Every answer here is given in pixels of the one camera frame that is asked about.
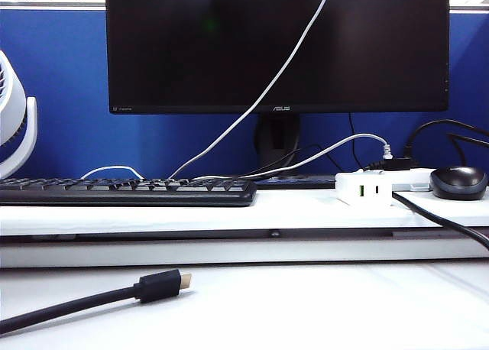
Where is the thick black power cable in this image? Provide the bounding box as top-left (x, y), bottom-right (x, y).
top-left (391, 191), bottom-right (489, 251)

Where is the white cable with ribbed plug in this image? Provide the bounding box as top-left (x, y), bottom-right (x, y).
top-left (193, 133), bottom-right (393, 182)

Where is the black keyboard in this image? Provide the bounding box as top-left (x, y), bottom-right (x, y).
top-left (0, 177), bottom-right (257, 208)

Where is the thin black keyboard cable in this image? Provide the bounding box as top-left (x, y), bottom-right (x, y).
top-left (244, 143), bottom-right (347, 177)

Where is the black plug with looping cable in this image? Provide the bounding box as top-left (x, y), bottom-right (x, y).
top-left (368, 119), bottom-right (489, 171)

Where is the white Type-C charging cable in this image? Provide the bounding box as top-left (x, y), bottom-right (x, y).
top-left (80, 0), bottom-right (334, 181)

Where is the white power strip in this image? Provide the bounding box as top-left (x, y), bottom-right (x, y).
top-left (361, 167), bottom-right (435, 193)

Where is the blue office partition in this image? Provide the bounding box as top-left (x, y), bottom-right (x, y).
top-left (0, 1), bottom-right (489, 181)

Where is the black mouse cable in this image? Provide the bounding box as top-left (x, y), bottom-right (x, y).
top-left (446, 134), bottom-right (489, 167)

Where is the black ASUS monitor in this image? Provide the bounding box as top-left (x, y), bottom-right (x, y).
top-left (105, 0), bottom-right (451, 116)

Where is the black monitor stand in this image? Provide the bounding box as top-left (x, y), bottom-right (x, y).
top-left (254, 114), bottom-right (337, 190)

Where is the black HDMI cable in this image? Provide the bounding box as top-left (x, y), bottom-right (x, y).
top-left (0, 268), bottom-right (193, 335)

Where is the thin black monitor cable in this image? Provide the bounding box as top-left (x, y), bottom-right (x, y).
top-left (348, 112), bottom-right (362, 170)

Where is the white charger brick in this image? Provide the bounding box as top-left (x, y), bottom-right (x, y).
top-left (335, 172), bottom-right (394, 208)

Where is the white desk fan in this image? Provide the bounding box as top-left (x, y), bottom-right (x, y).
top-left (0, 50), bottom-right (39, 179)

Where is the black computer mouse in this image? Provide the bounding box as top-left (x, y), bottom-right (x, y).
top-left (429, 166), bottom-right (489, 202)

